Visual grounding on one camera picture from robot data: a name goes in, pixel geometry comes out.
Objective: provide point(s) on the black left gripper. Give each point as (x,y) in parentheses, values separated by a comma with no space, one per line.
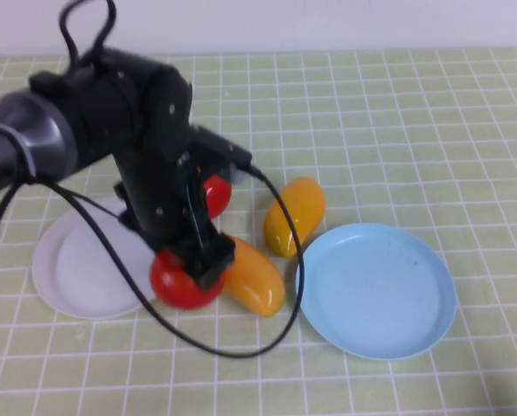
(159,203)

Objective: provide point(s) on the yellow orange mango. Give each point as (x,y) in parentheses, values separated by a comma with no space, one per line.
(311,199)
(254,281)

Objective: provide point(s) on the red apple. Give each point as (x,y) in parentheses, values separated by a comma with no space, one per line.
(219,195)
(176,286)

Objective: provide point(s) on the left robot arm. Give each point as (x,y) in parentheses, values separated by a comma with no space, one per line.
(37,130)

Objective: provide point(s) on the white round plate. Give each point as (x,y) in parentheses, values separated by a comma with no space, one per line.
(80,277)

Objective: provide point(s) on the light blue round plate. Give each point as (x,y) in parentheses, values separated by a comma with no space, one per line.
(375,294)

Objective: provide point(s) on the green checkered tablecloth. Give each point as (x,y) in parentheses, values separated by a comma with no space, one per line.
(393,130)

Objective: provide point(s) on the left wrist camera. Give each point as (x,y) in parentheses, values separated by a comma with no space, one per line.
(219,147)

